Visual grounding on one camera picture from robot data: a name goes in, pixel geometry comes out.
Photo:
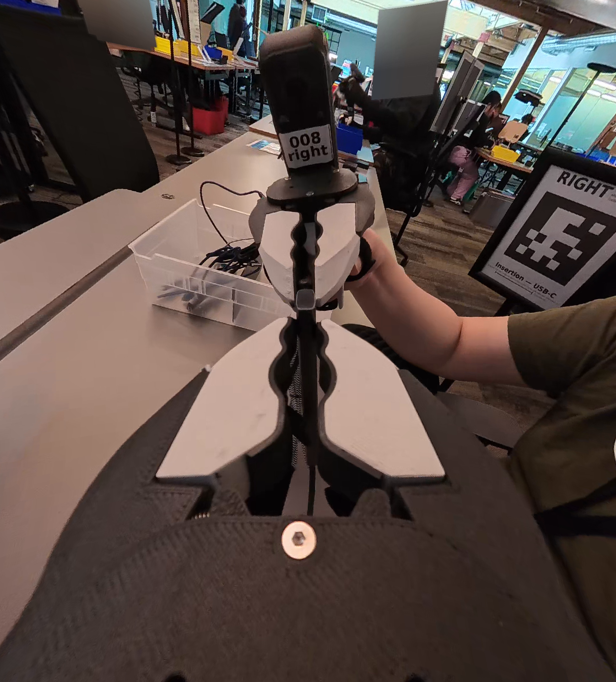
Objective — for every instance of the person's olive green shirt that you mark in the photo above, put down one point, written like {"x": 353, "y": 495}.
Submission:
{"x": 580, "y": 373}

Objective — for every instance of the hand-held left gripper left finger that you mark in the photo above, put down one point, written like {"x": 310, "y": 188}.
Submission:
{"x": 233, "y": 415}

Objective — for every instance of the clear plastic bin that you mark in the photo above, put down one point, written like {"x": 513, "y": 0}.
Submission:
{"x": 169, "y": 255}

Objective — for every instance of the black office chair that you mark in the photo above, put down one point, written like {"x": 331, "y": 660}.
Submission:
{"x": 73, "y": 106}

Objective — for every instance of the small red crate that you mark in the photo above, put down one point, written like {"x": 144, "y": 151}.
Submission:
{"x": 209, "y": 120}

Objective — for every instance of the framed marker tag sign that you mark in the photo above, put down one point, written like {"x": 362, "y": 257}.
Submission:
{"x": 564, "y": 234}

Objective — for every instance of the blue storage bin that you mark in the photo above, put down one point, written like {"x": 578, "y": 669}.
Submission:
{"x": 349, "y": 139}

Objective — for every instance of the person's right hand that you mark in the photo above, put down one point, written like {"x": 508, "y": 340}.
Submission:
{"x": 385, "y": 282}

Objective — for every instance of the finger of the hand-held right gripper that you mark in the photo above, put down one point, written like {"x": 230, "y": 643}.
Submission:
{"x": 276, "y": 250}
{"x": 337, "y": 245}

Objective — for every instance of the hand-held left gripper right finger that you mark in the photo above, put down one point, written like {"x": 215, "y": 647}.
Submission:
{"x": 377, "y": 421}

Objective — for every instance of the black floor lamp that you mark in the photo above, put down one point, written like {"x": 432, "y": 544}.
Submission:
{"x": 601, "y": 68}

